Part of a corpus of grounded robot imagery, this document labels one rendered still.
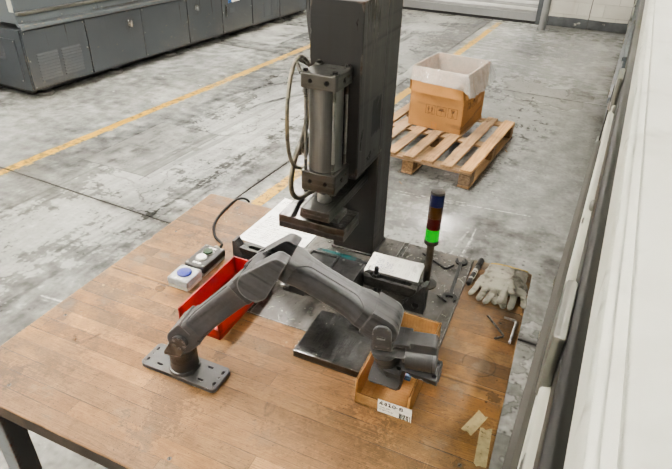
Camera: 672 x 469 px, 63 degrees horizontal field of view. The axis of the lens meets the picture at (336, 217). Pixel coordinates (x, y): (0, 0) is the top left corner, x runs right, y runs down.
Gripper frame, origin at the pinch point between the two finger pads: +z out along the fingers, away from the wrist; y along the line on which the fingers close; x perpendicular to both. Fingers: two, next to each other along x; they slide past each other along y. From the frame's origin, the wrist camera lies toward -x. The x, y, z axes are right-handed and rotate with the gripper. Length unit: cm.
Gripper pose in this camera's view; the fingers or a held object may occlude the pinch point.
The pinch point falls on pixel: (393, 372)
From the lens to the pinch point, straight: 127.1
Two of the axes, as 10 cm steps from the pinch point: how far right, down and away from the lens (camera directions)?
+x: -9.2, -2.4, 3.3
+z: 1.8, 4.9, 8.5
